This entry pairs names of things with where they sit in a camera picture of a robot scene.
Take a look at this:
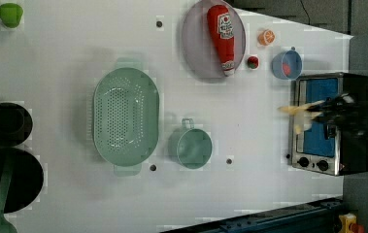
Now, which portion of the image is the green oval colander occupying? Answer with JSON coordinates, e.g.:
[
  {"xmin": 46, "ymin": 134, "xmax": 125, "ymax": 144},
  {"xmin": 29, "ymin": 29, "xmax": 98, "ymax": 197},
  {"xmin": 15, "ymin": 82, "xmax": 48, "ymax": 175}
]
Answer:
[{"xmin": 92, "ymin": 57, "xmax": 160, "ymax": 177}]

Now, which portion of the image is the grey round plate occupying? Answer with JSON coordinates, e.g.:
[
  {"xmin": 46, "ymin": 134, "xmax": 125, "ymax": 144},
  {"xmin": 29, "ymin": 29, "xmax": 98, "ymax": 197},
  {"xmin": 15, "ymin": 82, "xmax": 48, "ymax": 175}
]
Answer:
[{"xmin": 181, "ymin": 0, "xmax": 246, "ymax": 79}]

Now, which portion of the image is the pink ball in cup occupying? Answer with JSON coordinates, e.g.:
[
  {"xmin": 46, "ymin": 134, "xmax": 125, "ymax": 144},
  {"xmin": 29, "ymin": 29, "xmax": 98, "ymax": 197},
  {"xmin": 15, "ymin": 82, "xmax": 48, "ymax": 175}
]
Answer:
[{"xmin": 283, "ymin": 63, "xmax": 291, "ymax": 77}]

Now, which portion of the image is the green measuring cup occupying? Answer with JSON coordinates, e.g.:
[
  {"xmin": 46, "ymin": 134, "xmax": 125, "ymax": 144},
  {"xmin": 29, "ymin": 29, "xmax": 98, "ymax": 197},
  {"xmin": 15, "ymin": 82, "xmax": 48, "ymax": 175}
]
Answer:
[{"xmin": 168, "ymin": 117, "xmax": 213, "ymax": 169}]

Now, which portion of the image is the orange slice toy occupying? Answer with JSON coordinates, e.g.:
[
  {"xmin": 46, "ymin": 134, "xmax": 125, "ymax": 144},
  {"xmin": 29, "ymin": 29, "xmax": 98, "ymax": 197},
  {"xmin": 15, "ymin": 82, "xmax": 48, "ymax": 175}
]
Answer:
[{"xmin": 258, "ymin": 29, "xmax": 276, "ymax": 46}]

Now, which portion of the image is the small black bowl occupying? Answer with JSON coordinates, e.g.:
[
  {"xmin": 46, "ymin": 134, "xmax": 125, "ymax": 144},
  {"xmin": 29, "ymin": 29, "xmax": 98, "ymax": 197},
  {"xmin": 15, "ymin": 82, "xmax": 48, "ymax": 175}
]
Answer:
[{"xmin": 0, "ymin": 103, "xmax": 33, "ymax": 147}]

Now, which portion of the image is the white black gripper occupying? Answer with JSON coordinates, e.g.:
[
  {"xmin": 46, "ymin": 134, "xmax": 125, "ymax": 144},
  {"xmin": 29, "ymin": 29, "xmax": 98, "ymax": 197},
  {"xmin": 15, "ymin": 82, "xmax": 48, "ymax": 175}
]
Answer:
[{"xmin": 308, "ymin": 93, "xmax": 368, "ymax": 133}]

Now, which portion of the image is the blue cup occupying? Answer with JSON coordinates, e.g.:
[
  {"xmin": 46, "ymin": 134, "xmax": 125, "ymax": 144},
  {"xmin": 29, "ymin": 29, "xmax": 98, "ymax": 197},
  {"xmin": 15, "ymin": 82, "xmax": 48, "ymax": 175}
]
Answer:
[{"xmin": 271, "ymin": 47, "xmax": 303, "ymax": 81}]

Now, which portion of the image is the silver black toaster oven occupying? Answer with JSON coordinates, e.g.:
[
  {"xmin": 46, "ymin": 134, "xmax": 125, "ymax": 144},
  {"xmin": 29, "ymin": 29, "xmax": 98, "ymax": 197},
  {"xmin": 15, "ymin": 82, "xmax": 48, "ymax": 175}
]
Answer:
[{"xmin": 289, "ymin": 73, "xmax": 368, "ymax": 176}]

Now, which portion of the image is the large black bowl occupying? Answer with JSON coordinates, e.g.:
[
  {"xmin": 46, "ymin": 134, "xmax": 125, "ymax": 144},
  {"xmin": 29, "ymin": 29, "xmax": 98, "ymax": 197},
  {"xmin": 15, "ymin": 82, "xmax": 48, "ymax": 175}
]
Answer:
[{"xmin": 0, "ymin": 148, "xmax": 44, "ymax": 214}]

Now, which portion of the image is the lime green cup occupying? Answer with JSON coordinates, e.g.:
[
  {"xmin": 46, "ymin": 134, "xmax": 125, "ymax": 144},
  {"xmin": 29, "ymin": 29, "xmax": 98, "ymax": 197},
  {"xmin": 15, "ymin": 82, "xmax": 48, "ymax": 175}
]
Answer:
[{"xmin": 0, "ymin": 3, "xmax": 23, "ymax": 28}]

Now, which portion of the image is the red plush strawberry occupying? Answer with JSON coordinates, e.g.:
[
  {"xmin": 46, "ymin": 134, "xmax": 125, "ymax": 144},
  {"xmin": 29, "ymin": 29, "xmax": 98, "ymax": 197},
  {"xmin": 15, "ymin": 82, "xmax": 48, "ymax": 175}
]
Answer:
[{"xmin": 247, "ymin": 56, "xmax": 259, "ymax": 70}]

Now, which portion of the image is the red plush ketchup bottle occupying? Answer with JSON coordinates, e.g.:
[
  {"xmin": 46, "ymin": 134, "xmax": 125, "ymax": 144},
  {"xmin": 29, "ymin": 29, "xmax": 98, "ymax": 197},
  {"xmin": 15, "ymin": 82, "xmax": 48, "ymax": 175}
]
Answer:
[{"xmin": 207, "ymin": 5, "xmax": 235, "ymax": 76}]

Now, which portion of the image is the yellow plush peeled banana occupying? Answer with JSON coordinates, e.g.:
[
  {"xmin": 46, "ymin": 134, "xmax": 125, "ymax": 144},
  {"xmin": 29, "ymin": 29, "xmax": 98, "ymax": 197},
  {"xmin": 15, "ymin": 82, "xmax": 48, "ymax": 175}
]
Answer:
[{"xmin": 279, "ymin": 101, "xmax": 323, "ymax": 135}]

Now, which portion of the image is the green ladle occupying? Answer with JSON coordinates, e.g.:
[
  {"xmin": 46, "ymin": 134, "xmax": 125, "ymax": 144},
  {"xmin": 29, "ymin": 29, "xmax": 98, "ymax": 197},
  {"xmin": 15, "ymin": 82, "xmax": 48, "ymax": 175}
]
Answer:
[{"xmin": 0, "ymin": 157, "xmax": 17, "ymax": 233}]

